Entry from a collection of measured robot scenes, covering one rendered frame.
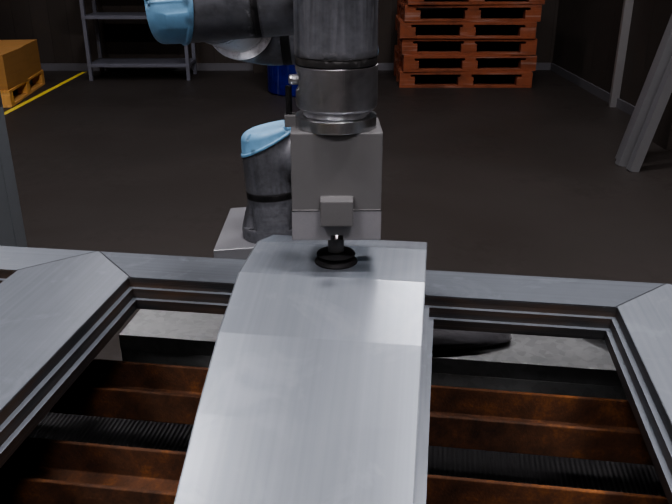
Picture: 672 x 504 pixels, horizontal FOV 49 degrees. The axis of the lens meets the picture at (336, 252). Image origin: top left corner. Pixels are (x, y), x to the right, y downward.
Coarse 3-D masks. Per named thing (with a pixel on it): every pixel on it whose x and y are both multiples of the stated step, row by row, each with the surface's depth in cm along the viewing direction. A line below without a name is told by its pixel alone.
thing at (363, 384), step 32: (224, 352) 64; (256, 352) 64; (288, 352) 63; (320, 352) 63; (352, 352) 63; (384, 352) 63; (416, 352) 63; (224, 384) 62; (256, 384) 61; (288, 384) 61; (320, 384) 61; (352, 384) 61; (384, 384) 61; (416, 384) 61; (256, 416) 59; (288, 416) 59; (320, 416) 59; (352, 416) 59; (384, 416) 59; (416, 416) 59
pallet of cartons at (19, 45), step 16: (0, 48) 669; (16, 48) 669; (32, 48) 717; (0, 64) 634; (16, 64) 664; (32, 64) 715; (0, 80) 639; (16, 80) 663; (32, 80) 742; (16, 96) 681
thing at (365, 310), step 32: (256, 288) 69; (288, 288) 69; (320, 288) 69; (352, 288) 69; (384, 288) 69; (416, 288) 69; (224, 320) 66; (256, 320) 66; (288, 320) 66; (320, 320) 66; (352, 320) 66; (384, 320) 66; (416, 320) 65
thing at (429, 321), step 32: (128, 288) 111; (160, 288) 111; (192, 288) 110; (224, 288) 109; (96, 320) 101; (448, 320) 105; (480, 320) 105; (512, 320) 104; (544, 320) 103; (576, 320) 103; (608, 320) 102; (64, 352) 93; (96, 352) 98; (32, 384) 85; (64, 384) 90; (640, 384) 87; (0, 416) 79; (32, 416) 83; (640, 416) 83; (0, 448) 78; (416, 480) 71
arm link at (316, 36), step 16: (304, 0) 62; (320, 0) 61; (336, 0) 61; (352, 0) 61; (368, 0) 62; (304, 16) 62; (320, 16) 61; (336, 16) 61; (352, 16) 61; (368, 16) 62; (304, 32) 63; (320, 32) 62; (336, 32) 62; (352, 32) 62; (368, 32) 63; (304, 48) 63; (320, 48) 62; (336, 48) 62; (352, 48) 62; (368, 48) 63; (304, 64) 64; (320, 64) 63; (336, 64) 63; (352, 64) 63; (368, 64) 64
